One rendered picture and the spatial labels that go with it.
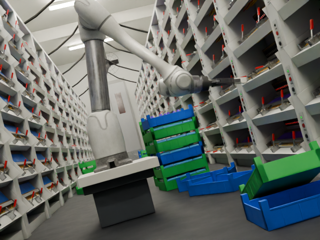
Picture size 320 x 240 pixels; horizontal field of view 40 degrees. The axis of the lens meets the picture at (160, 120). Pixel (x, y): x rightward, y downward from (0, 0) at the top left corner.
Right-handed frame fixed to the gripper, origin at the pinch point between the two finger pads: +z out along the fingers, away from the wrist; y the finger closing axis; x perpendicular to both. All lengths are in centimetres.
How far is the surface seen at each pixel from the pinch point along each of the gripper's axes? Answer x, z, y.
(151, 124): -15, -43, -52
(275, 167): -39, -19, 92
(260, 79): -1.9, 7.1, 10.8
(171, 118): -12, -30, -54
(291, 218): -52, -20, 103
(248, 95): -6.2, 9.2, -18.1
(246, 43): 17.4, 3.7, 7.0
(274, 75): -3.0, 7.7, 28.2
